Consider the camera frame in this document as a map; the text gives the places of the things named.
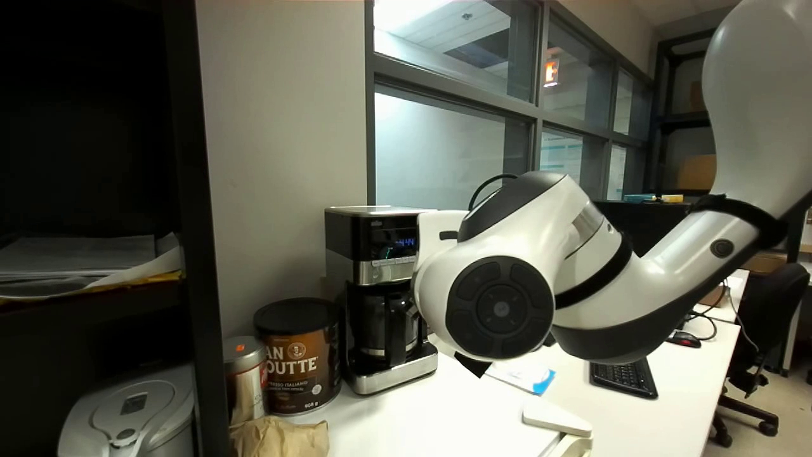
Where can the black office chair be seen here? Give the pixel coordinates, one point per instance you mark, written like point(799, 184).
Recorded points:
point(775, 321)

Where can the dark metal storage rack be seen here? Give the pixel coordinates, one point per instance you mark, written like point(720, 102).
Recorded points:
point(663, 102)

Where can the black computer mouse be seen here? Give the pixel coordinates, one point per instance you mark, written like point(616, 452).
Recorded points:
point(683, 342)

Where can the small silver tin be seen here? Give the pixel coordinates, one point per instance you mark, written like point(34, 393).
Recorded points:
point(246, 381)

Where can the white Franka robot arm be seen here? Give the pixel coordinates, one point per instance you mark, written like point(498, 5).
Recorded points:
point(677, 254)

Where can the black computer keyboard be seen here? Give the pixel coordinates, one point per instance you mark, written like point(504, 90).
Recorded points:
point(625, 379)

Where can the tan cardboard box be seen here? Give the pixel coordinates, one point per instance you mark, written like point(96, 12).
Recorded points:
point(697, 173)

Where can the black shelving unit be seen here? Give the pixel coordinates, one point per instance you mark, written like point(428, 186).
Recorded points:
point(205, 168)

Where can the brown coffee can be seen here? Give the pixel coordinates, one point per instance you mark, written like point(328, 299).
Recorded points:
point(298, 358)

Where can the white mini fridge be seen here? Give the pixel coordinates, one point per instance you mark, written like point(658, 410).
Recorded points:
point(440, 423)

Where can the black silver coffee maker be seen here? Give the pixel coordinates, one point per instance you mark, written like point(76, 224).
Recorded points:
point(371, 254)

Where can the blue white paper sheet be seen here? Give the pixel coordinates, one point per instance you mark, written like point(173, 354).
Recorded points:
point(529, 379)

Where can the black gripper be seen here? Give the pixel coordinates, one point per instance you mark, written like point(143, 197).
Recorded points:
point(470, 362)

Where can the white paper stack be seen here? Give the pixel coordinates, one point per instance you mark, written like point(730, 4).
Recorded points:
point(77, 262)

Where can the white rice cooker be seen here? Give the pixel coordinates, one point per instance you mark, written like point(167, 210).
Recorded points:
point(129, 414)

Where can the black computer monitor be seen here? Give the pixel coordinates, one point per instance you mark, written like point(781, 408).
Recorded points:
point(652, 224)

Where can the large framed window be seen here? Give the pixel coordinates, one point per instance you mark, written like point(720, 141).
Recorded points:
point(440, 154)

